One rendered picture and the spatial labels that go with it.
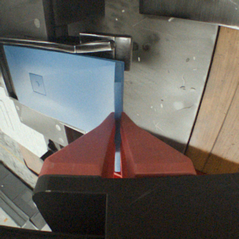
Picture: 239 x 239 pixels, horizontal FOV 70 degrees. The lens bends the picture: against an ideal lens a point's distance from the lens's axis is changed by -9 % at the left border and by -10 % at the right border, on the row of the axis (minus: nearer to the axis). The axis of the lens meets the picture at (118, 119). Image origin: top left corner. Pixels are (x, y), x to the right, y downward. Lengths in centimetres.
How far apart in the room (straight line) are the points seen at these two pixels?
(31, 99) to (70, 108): 6
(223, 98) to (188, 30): 8
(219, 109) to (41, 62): 18
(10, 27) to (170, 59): 16
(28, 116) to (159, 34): 19
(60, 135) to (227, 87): 19
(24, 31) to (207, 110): 20
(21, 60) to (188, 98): 18
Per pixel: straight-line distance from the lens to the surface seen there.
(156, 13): 18
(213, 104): 21
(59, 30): 18
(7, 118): 62
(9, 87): 26
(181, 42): 20
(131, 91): 24
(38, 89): 20
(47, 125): 24
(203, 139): 24
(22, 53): 19
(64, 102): 17
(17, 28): 20
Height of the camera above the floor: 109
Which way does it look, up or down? 43 degrees down
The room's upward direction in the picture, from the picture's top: 135 degrees counter-clockwise
